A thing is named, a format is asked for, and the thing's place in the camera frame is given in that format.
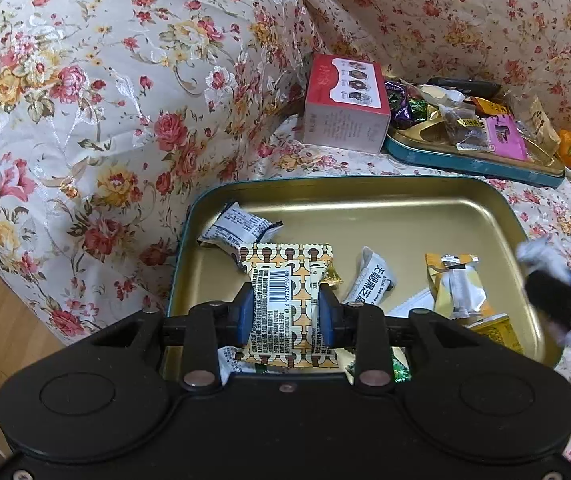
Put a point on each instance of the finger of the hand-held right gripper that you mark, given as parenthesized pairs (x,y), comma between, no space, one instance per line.
(555,300)

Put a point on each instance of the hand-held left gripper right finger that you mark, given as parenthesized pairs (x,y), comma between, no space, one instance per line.
(326,316)

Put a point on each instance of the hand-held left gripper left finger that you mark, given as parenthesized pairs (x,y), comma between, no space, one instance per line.
(245,312)

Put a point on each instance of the cream patterned snack packet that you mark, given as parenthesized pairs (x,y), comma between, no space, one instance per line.
(285,310)

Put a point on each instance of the small gold candy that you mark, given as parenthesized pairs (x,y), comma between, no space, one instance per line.
(333,276)

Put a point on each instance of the white black snack packet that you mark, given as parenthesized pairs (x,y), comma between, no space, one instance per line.
(238,227)
(370,282)

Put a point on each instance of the yellow green snack packet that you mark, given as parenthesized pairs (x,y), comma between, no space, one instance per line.
(500,332)

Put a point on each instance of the green foil candy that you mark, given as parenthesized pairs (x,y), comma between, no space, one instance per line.
(400,367)

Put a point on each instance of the yellow silver snack packet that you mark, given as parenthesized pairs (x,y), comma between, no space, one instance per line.
(458,285)

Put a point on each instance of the teal tin tray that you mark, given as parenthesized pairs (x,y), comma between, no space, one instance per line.
(390,220)

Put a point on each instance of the teal tin lid with snacks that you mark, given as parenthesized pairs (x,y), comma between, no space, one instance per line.
(465,120)

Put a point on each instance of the green white snack packet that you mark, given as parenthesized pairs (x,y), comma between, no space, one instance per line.
(228,362)

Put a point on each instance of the red white cardboard box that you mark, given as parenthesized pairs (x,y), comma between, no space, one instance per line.
(345,105)

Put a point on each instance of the black remote control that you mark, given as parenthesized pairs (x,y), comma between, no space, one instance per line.
(465,86)

